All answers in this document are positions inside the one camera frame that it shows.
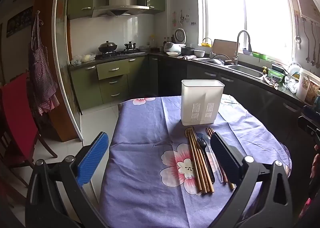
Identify purple floral tablecloth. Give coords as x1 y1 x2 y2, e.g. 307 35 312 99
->
99 94 292 228

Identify black gas stove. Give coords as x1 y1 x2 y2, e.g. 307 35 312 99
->
95 48 147 59

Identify wooden cutting board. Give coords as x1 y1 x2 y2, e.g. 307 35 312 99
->
212 39 238 59

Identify kitchen window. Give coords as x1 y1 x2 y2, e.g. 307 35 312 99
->
200 0 295 65

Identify checked apron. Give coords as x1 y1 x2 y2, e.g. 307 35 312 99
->
29 11 60 116

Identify white plastic bag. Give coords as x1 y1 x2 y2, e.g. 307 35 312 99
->
75 53 97 62

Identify crumpled patterned wrapper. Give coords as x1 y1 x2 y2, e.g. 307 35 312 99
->
264 76 279 89

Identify steel double sink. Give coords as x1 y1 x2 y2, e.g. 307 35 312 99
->
192 57 264 79

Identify hanging metal ladle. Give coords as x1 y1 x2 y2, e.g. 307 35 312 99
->
296 15 302 50
302 18 310 63

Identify clear plastic spoon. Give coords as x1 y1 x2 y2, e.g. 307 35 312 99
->
202 134 224 183

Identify white round plates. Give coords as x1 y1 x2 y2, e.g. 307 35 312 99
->
287 62 303 79

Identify white plastic utensil holder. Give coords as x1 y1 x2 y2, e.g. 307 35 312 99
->
181 79 225 126

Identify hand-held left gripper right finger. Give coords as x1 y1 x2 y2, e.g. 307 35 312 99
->
210 132 294 228

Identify chrome kitchen faucet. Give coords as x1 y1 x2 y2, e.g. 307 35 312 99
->
234 30 251 65

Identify person's right hand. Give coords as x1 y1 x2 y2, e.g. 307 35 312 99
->
311 153 320 178

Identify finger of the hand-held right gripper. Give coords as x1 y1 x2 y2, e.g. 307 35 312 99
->
298 116 320 139
301 105 320 120

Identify white rice cooker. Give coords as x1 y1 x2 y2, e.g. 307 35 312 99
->
163 42 182 54

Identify silver sliding door frame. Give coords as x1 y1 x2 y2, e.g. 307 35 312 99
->
51 0 84 142

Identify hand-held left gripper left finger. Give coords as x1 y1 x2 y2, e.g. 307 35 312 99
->
25 132 110 228

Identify green plastic basket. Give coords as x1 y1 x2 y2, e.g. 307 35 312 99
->
268 68 285 83

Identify dark wall poster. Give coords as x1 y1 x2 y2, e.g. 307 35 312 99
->
6 6 34 37

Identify black wok with lid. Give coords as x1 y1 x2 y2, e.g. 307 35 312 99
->
98 41 118 54

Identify green base cabinets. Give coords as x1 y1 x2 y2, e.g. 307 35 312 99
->
70 56 159 111

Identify dark pan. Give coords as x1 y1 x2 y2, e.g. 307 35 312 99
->
207 55 232 66

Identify crumpled clear plastic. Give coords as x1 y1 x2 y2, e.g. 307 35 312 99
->
284 78 298 94

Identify wooden chair with red cover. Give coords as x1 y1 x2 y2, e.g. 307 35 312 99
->
0 72 58 188

